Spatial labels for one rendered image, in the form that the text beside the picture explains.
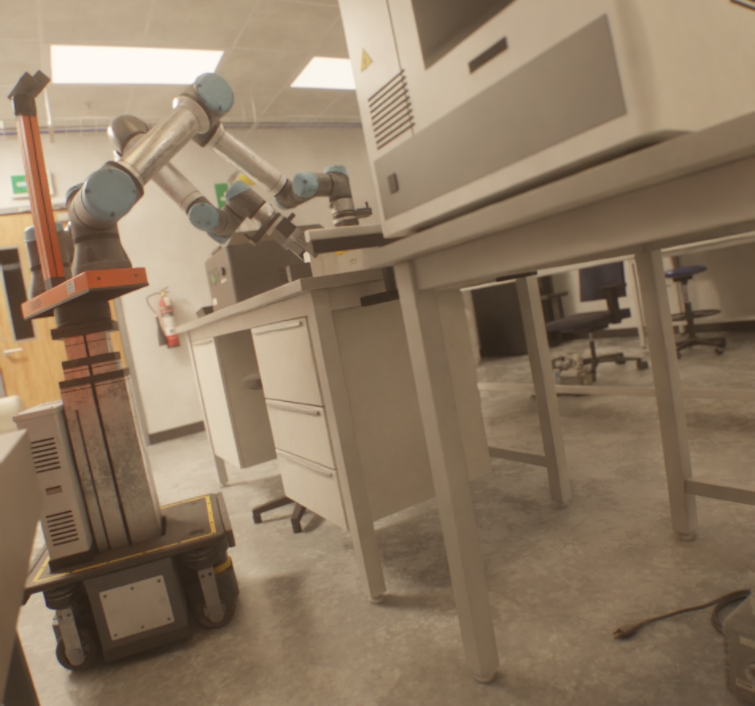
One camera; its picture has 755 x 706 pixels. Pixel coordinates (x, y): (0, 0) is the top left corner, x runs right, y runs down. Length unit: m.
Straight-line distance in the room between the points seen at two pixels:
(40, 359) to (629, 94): 4.81
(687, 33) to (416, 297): 0.58
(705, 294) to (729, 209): 5.28
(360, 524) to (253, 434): 1.18
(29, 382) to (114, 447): 3.47
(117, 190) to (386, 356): 0.84
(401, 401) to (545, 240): 0.96
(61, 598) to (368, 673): 0.81
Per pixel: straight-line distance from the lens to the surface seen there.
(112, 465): 1.67
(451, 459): 1.06
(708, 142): 0.60
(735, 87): 0.82
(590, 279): 4.64
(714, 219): 0.65
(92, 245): 1.52
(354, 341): 1.55
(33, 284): 1.86
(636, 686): 1.26
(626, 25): 0.68
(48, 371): 5.07
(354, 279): 1.42
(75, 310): 1.65
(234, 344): 2.54
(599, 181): 0.66
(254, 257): 2.21
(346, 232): 1.32
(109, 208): 1.40
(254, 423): 2.58
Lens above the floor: 0.79
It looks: 3 degrees down
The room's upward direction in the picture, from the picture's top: 11 degrees counter-clockwise
